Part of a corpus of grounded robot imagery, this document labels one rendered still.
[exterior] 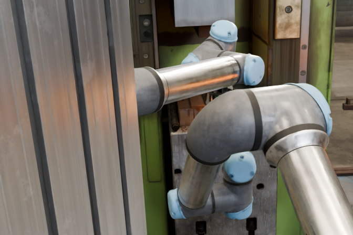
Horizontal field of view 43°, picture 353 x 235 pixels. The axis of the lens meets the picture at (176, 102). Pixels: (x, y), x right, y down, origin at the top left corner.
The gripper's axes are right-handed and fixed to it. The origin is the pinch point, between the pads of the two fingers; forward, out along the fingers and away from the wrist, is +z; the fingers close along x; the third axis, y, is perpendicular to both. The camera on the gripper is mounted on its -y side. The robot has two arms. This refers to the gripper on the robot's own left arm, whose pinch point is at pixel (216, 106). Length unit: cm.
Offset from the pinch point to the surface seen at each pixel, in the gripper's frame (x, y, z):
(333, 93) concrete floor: 161, -209, 232
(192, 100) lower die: -7.1, -10.3, 8.2
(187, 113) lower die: -9.3, -4.4, 8.1
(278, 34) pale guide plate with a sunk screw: 25.5, -26.5, -6.9
